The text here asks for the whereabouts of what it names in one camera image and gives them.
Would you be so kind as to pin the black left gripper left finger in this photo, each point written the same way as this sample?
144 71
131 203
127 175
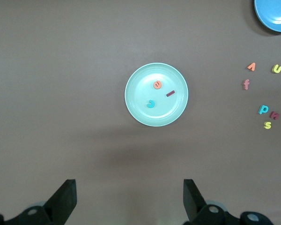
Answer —
63 199

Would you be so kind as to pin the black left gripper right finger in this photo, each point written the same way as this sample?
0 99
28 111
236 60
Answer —
193 204

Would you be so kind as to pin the teal foam letter c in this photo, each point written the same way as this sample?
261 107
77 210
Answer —
151 106

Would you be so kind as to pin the dark red foam letter l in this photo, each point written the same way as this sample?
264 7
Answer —
170 93

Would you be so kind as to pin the orange foam letter e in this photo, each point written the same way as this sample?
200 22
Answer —
155 86

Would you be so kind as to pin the green plate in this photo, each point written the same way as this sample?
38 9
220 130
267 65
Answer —
140 114

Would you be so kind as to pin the yellow foam letter s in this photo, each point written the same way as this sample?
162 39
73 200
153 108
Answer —
267 125

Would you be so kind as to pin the teal foam letter p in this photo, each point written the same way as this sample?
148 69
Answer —
261 110

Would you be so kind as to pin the dark red foam letter n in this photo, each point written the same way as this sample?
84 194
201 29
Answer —
275 116

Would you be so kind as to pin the pink foam letter f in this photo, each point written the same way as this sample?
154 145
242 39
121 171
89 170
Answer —
246 84

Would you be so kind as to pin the orange foam letter v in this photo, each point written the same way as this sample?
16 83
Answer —
252 68

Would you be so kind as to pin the yellow foam letter u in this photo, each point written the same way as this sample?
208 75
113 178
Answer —
275 70

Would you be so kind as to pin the blue plate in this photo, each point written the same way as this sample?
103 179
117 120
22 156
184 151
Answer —
276 11

